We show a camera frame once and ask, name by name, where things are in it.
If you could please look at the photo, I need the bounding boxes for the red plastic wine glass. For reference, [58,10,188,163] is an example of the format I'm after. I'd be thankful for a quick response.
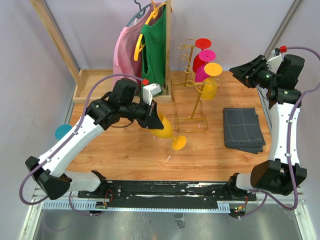
[192,38,213,72]

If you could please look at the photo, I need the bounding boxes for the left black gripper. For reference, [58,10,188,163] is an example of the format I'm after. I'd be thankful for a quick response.
[120,98,165,130]

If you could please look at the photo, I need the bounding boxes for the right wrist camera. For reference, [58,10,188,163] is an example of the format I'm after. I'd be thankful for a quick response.
[266,48,283,73]

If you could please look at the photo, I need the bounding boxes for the gold wire wine glass rack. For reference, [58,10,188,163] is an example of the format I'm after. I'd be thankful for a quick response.
[171,38,212,133]

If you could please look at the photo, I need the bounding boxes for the green vest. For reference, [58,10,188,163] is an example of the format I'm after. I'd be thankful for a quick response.
[141,6,167,87]

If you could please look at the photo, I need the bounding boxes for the teal plastic wine glass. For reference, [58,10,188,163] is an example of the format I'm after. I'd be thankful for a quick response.
[54,123,72,141]

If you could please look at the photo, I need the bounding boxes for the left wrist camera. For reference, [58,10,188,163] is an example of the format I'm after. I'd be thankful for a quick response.
[142,83,162,106]

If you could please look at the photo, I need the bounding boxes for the wooden clothes rack frame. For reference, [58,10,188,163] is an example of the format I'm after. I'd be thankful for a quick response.
[30,0,172,104]

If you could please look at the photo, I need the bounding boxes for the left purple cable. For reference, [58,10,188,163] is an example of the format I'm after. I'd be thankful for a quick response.
[19,73,148,216]

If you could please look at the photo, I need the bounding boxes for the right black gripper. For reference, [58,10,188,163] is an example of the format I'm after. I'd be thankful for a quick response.
[229,55,280,90]

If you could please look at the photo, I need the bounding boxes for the yellow wine glass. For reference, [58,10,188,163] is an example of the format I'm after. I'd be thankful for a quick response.
[149,113,187,151]
[201,62,223,100]

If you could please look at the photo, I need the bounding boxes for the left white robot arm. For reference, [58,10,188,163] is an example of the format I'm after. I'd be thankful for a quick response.
[25,74,164,200]

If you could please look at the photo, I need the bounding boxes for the grey checked cloth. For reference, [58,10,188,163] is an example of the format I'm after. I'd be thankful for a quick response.
[223,107,266,154]

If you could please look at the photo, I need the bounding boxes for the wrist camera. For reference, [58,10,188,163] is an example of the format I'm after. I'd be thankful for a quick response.
[266,48,283,73]
[142,83,162,106]

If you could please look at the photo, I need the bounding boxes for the magenta plastic wine glass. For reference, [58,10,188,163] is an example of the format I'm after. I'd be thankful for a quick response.
[192,49,216,83]

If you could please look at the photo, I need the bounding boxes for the grey clothes hanger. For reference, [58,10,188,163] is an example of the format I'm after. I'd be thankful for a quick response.
[125,0,152,28]

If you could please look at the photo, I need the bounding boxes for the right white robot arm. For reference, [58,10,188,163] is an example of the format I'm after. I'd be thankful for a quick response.
[226,54,307,200]

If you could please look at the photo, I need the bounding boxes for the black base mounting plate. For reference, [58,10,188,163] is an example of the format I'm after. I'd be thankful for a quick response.
[77,180,257,210]

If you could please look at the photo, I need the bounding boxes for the pink shirt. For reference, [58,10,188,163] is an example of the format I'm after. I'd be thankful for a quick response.
[113,8,152,78]

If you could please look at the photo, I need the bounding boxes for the yellow clothes hanger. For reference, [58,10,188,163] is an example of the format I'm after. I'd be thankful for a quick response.
[133,0,167,62]

